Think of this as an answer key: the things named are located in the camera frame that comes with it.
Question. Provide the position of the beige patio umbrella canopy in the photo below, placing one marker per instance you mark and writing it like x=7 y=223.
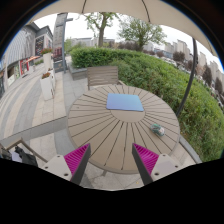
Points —
x=152 y=11

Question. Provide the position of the tall grey sign pillar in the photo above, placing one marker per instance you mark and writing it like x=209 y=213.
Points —
x=58 y=42

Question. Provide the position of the white flower planter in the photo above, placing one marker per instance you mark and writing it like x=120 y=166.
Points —
x=47 y=86
x=47 y=53

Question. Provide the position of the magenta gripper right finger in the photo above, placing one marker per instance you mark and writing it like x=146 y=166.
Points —
x=152 y=166

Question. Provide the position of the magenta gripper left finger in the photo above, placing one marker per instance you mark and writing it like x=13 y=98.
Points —
x=70 y=167

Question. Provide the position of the far white flower planter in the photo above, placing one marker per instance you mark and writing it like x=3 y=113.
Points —
x=47 y=53

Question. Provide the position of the near white flower planter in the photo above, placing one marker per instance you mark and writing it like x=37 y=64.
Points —
x=47 y=86

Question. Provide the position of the round slatted wooden table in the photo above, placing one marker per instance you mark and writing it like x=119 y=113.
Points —
x=111 y=133

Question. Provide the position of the dark curved umbrella pole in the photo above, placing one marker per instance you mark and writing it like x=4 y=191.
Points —
x=191 y=77

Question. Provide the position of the wooden chair with clothes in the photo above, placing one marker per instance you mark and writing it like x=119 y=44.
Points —
x=20 y=151

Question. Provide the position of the green trimmed hedge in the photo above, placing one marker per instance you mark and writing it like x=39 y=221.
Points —
x=201 y=120

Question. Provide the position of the blue mouse pad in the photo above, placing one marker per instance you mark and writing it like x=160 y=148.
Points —
x=125 y=102

